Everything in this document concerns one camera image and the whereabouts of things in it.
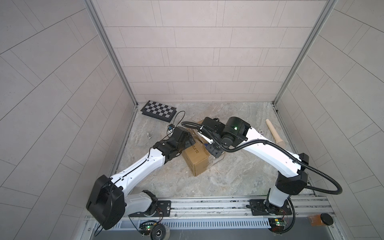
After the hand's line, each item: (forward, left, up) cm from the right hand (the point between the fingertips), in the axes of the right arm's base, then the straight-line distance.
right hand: (212, 151), depth 67 cm
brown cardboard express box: (+2, +7, -7) cm, 10 cm away
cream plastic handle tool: (+14, -44, -20) cm, 51 cm away
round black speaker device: (-27, +24, -11) cm, 38 cm away
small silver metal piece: (+23, +38, -19) cm, 49 cm away
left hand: (+13, +10, -10) cm, 19 cm away
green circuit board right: (-27, -28, -24) cm, 46 cm away
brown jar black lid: (-27, -43, -15) cm, 53 cm away
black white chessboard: (+44, +33, -17) cm, 58 cm away
